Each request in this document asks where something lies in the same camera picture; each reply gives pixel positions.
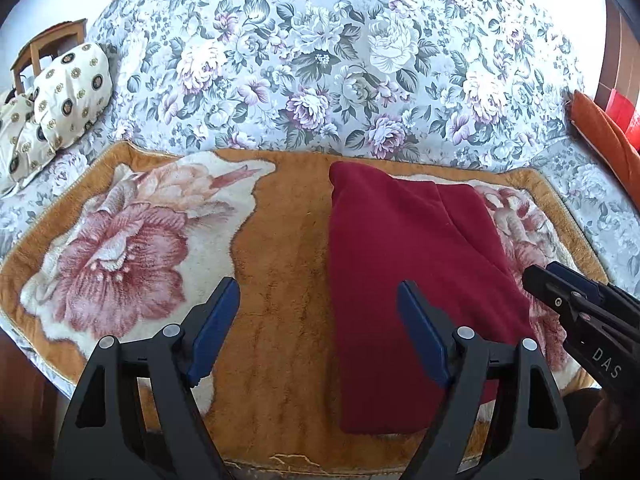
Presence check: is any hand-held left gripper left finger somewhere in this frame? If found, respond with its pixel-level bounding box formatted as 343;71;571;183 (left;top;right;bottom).
52;276;242;480

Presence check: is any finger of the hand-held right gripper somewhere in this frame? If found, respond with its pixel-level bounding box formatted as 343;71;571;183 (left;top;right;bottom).
546;260;611;297
522;264;583;318

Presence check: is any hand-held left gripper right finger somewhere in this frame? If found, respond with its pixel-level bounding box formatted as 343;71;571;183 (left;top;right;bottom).
396;280;584;480

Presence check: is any dark red small garment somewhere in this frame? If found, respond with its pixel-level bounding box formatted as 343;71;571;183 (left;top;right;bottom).
327;161;540;436

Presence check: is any brown floral plush blanket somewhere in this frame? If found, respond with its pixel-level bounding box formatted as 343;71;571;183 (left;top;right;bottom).
0;141;612;477

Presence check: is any orange ribbed pillow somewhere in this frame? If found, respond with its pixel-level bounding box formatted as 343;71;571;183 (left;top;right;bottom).
570;89;640;192

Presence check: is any red paper item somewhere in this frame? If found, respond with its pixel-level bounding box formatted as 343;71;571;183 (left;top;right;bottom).
604;88;640;147

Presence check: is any wooden headboard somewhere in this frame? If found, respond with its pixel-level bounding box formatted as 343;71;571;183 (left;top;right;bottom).
594;2;640;111

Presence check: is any cream medallion print pillow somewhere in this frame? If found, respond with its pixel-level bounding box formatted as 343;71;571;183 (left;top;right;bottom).
0;87;57;197
32;42;112;152

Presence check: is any floral bedspread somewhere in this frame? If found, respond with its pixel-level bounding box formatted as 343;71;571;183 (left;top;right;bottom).
0;0;640;396

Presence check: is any wooden chair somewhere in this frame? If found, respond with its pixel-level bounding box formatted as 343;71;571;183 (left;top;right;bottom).
11;18;89;97

